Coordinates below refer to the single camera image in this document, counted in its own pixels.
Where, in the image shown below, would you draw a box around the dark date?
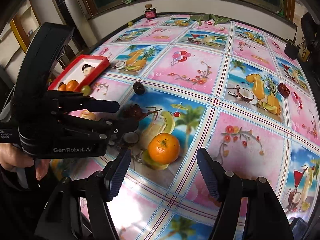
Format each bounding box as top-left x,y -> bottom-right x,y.
133,82 -> 146,95
277,83 -> 290,98

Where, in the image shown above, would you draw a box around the orange tangerine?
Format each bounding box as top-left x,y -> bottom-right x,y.
58,82 -> 67,91
147,133 -> 181,165
66,80 -> 79,92

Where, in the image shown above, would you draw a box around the operator left hand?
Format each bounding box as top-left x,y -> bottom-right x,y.
1,144 -> 51,180

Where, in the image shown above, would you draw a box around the beige sugarcane chunk in tray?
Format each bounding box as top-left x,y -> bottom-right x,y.
82,66 -> 95,76

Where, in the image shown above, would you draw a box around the red rimmed white tray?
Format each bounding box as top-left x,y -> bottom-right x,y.
48,55 -> 110,92

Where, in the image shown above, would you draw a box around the dark plum in tray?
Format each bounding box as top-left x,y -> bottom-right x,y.
82,64 -> 92,72

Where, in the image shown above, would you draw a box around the colourful fruit print tablecloth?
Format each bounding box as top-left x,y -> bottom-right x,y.
49,13 -> 320,240

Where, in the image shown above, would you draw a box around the yellow framed shelf unit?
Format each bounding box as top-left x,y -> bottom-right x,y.
1,0 -> 41,68

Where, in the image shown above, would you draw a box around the pink perfume bottle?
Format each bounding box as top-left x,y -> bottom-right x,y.
144,3 -> 157,20

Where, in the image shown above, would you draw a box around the silver tower air conditioner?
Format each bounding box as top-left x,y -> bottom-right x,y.
52,0 -> 97,50

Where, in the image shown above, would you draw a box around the black small pot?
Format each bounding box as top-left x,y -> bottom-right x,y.
284,38 -> 300,60

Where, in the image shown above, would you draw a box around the green leaves on table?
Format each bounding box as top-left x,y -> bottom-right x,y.
190,14 -> 230,26

